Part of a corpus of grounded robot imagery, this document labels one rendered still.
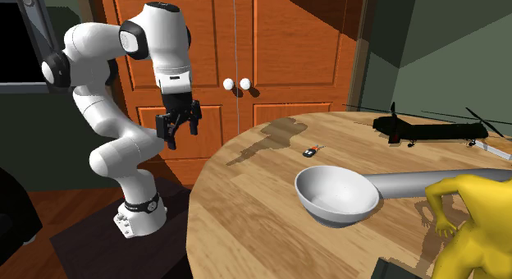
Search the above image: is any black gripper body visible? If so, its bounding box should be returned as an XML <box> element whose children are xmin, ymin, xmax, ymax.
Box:
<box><xmin>161</xmin><ymin>90</ymin><xmax>194</xmax><ymax>121</ymax></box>

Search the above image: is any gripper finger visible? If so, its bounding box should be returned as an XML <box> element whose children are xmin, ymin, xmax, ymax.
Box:
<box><xmin>185</xmin><ymin>99</ymin><xmax>203</xmax><ymax>136</ymax></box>
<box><xmin>154</xmin><ymin>111</ymin><xmax>179</xmax><ymax>151</ymax></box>

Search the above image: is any round wooden table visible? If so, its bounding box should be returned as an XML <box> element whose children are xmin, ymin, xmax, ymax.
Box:
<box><xmin>185</xmin><ymin>111</ymin><xmax>512</xmax><ymax>279</ymax></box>

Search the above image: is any orange wooden double door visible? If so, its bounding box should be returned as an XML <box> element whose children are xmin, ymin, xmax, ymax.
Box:
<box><xmin>85</xmin><ymin>0</ymin><xmax>370</xmax><ymax>187</ymax></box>

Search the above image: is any small black car key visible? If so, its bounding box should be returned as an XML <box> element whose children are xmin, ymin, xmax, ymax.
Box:
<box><xmin>302</xmin><ymin>144</ymin><xmax>327</xmax><ymax>158</ymax></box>

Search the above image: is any dark robot stand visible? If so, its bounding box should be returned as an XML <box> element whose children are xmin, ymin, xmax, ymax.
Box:
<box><xmin>48</xmin><ymin>176</ymin><xmax>194</xmax><ymax>279</ymax></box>

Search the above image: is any grey ladle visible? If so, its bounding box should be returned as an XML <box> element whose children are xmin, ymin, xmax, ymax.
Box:
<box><xmin>294</xmin><ymin>164</ymin><xmax>512</xmax><ymax>230</ymax></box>

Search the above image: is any black bulky object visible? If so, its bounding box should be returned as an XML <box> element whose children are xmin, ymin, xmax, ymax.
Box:
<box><xmin>0</xmin><ymin>167</ymin><xmax>43</xmax><ymax>268</ymax></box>

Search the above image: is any black toy helicopter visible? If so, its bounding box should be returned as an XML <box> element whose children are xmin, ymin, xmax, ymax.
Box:
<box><xmin>343</xmin><ymin>101</ymin><xmax>512</xmax><ymax>149</ymax></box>

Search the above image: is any dark box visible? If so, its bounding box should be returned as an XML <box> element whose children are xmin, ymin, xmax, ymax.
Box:
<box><xmin>369</xmin><ymin>257</ymin><xmax>426</xmax><ymax>279</ymax></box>

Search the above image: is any white bar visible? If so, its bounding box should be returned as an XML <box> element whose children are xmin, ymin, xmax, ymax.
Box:
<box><xmin>473</xmin><ymin>139</ymin><xmax>512</xmax><ymax>162</ymax></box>

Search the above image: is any yellow figure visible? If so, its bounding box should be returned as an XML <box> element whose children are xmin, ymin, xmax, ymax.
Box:
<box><xmin>423</xmin><ymin>172</ymin><xmax>512</xmax><ymax>279</ymax></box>

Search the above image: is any black window with grey frame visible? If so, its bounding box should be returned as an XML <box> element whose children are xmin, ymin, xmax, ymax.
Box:
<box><xmin>0</xmin><ymin>0</ymin><xmax>62</xmax><ymax>94</ymax></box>

